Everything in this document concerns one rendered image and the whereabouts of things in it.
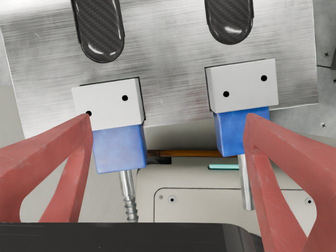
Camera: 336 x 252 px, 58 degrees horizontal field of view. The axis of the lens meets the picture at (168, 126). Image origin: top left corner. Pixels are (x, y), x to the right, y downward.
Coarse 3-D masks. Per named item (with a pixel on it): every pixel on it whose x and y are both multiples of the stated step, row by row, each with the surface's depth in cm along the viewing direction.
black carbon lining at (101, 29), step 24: (72, 0) 25; (96, 0) 25; (216, 0) 25; (240, 0) 25; (96, 24) 26; (120, 24) 25; (216, 24) 25; (240, 24) 26; (96, 48) 26; (120, 48) 26
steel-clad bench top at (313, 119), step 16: (320, 0) 30; (320, 16) 30; (0, 32) 31; (320, 32) 31; (0, 48) 31; (320, 48) 31; (0, 64) 31; (320, 64) 31; (0, 80) 31; (320, 80) 31; (320, 96) 32; (272, 112) 32; (288, 112) 32; (304, 112) 32; (320, 112) 32; (288, 128) 32; (304, 128) 32; (320, 128) 32
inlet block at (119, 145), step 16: (128, 80) 23; (80, 96) 23; (96, 96) 23; (112, 96) 23; (128, 96) 23; (80, 112) 24; (96, 112) 24; (112, 112) 24; (128, 112) 24; (144, 112) 27; (96, 128) 24; (112, 128) 25; (128, 128) 25; (96, 144) 25; (112, 144) 25; (128, 144) 25; (144, 144) 27; (96, 160) 26; (112, 160) 26; (128, 160) 26; (144, 160) 26; (128, 176) 27; (128, 192) 27; (128, 208) 27
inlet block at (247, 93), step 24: (216, 72) 23; (240, 72) 23; (264, 72) 23; (216, 96) 23; (240, 96) 23; (264, 96) 23; (216, 120) 26; (240, 120) 25; (240, 144) 25; (240, 168) 27
